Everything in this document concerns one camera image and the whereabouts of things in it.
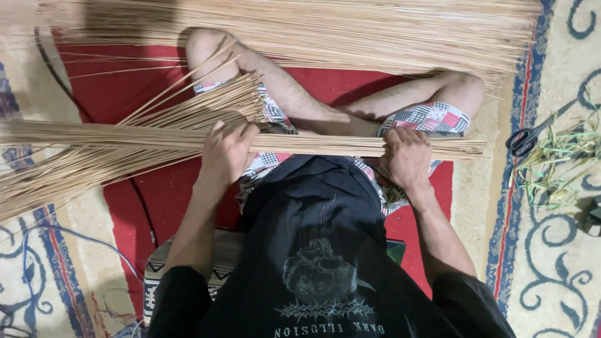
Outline person's right hand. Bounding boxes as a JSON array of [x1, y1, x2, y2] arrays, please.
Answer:
[[379, 127, 434, 191]]

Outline person's left hand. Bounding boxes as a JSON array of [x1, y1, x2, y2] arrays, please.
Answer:
[[199, 120, 261, 187]]

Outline long bundle of thin sticks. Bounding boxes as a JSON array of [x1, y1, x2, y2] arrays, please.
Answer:
[[0, 119, 488, 221]]

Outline person's patchwork shorts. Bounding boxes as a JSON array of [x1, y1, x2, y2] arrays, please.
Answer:
[[193, 81, 471, 218]]

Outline short fanned bundle of sticks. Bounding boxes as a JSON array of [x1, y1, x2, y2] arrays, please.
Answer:
[[116, 40, 267, 128]]

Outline person's right leg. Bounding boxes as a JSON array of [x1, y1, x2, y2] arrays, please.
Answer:
[[336, 70, 487, 124]]

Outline person's leg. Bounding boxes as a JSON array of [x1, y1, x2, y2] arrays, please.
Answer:
[[185, 27, 382, 138], [336, 70, 487, 124]]

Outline red mat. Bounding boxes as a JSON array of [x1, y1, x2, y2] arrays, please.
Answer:
[[51, 28, 455, 320]]

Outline person's left leg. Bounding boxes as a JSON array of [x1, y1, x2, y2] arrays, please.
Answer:
[[185, 27, 382, 138]]

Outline woven patterned cushion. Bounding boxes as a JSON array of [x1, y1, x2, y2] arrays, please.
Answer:
[[143, 228, 246, 325]]

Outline black scissors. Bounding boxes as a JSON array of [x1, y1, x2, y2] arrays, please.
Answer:
[[506, 98, 579, 158]]

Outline person's black printed shirt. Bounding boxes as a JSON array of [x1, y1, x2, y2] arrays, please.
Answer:
[[146, 155, 517, 338]]

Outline pile of green strips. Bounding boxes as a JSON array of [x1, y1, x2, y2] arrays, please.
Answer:
[[508, 91, 601, 212]]

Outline large heap of thin sticks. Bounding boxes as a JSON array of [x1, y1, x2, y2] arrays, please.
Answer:
[[0, 0, 543, 95]]

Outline cream blue patterned rug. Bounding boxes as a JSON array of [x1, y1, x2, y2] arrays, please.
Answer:
[[0, 0, 601, 338]]

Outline dark object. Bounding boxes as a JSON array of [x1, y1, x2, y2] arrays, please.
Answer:
[[574, 195, 601, 238]]

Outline loose red threads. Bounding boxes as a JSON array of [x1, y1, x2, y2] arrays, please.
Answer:
[[90, 289, 141, 335]]

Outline black cable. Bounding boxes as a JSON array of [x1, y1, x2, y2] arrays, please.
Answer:
[[34, 27, 158, 247]]

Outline blue cable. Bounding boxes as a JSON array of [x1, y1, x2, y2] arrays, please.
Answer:
[[0, 224, 144, 338]]

